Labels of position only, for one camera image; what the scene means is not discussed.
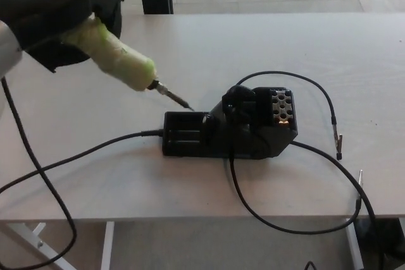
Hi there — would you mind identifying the black soldering station base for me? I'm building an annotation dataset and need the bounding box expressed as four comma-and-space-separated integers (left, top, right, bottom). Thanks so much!
161, 85, 299, 159

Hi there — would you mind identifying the white metal table frame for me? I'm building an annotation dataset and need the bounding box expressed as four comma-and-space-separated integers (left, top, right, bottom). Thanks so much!
0, 219, 365, 270

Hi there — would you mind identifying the black soldering iron cable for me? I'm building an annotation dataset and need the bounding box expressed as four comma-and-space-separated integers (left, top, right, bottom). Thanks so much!
0, 77, 166, 270

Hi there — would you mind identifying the tape-wrapped soldering iron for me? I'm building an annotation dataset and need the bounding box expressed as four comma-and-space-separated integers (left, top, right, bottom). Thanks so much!
61, 18, 196, 112

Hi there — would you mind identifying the dark bulky object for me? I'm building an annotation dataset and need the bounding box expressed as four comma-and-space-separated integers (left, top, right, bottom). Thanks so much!
356, 218, 405, 270

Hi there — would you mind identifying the thick black power cable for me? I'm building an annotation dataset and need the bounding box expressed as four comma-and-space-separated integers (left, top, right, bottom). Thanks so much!
289, 141, 379, 223

